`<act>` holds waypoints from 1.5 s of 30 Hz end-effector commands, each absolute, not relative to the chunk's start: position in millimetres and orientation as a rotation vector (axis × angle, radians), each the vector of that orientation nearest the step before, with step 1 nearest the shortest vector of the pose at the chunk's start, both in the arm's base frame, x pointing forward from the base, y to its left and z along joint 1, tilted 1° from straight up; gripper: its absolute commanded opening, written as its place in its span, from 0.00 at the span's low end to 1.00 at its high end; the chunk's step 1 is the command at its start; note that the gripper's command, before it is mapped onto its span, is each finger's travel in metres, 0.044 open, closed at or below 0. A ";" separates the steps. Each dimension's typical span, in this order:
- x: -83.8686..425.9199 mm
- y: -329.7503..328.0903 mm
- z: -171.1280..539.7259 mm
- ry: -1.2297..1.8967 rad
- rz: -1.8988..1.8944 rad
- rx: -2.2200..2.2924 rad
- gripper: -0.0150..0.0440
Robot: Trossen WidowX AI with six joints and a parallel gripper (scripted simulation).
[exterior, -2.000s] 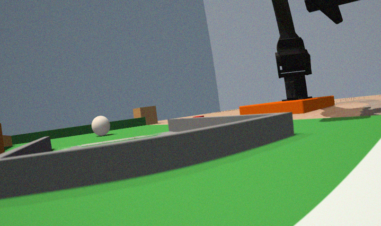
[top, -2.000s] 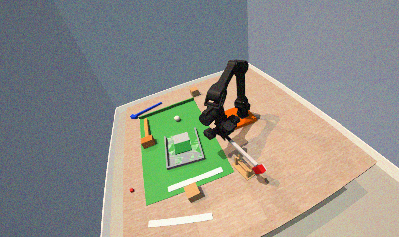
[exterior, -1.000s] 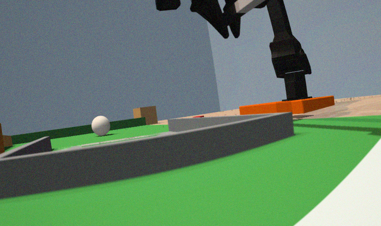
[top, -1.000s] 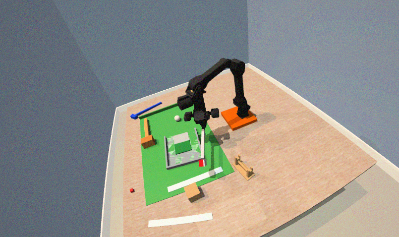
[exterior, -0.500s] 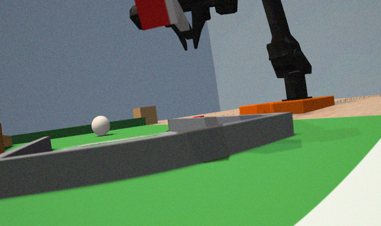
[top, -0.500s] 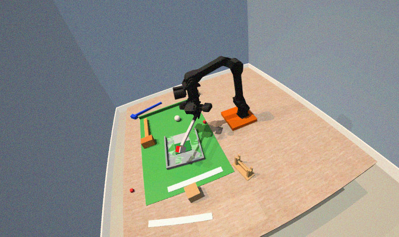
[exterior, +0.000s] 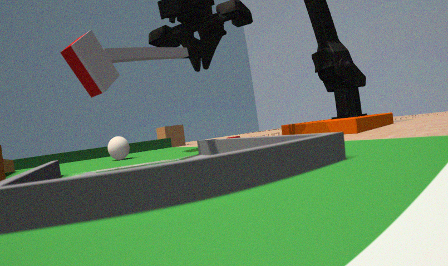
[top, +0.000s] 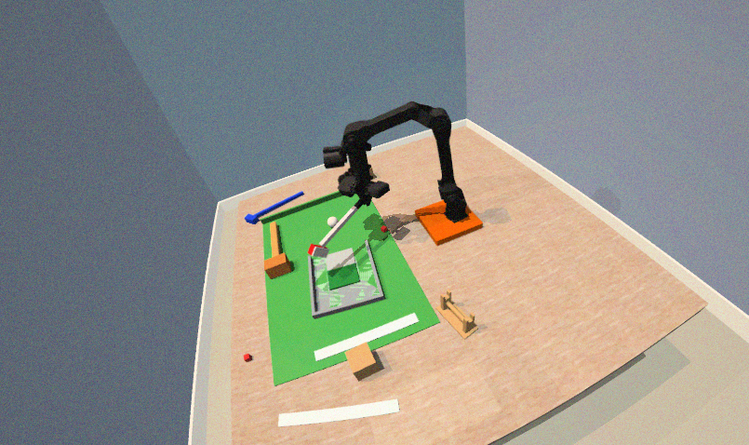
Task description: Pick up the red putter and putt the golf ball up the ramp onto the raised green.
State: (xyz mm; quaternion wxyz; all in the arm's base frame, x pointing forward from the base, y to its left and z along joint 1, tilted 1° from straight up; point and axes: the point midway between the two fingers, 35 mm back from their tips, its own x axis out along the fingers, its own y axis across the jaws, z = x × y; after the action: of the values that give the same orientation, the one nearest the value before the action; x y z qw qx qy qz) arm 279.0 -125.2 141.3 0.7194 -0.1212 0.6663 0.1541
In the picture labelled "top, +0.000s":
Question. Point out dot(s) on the white flat strip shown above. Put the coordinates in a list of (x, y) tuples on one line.
[(366, 337), (339, 414)]

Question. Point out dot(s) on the blue putter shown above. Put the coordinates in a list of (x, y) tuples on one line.
[(250, 218)]

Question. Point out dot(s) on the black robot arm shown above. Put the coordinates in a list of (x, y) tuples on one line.
[(355, 145)]

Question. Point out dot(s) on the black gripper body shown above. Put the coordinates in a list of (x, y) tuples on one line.
[(374, 189)]

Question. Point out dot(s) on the grey putter with red face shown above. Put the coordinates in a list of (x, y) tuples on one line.
[(321, 251)]

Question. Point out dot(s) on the green flat mat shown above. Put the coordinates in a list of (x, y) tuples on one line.
[(294, 334)]

